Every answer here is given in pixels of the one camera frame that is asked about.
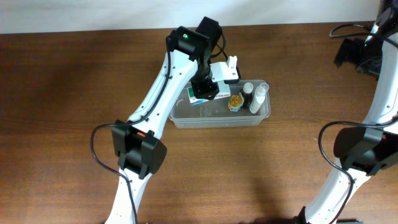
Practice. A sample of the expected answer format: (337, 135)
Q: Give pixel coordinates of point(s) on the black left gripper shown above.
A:
(204, 92)

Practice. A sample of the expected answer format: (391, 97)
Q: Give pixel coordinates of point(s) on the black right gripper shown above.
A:
(344, 52)

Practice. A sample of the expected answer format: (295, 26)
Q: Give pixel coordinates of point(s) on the white green medicine box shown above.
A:
(224, 92)

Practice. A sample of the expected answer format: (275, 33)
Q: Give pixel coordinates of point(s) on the small jar gold lid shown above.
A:
(235, 102)

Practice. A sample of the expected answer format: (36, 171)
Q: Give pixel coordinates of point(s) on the dark bottle white cap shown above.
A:
(246, 93)

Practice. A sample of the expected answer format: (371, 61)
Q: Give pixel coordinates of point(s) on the white spray bottle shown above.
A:
(259, 97)

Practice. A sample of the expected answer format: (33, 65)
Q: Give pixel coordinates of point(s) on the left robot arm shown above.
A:
(137, 141)

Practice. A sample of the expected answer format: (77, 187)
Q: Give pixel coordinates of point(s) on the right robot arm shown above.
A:
(362, 149)

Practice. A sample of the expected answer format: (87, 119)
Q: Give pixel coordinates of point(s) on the clear plastic container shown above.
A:
(214, 113)

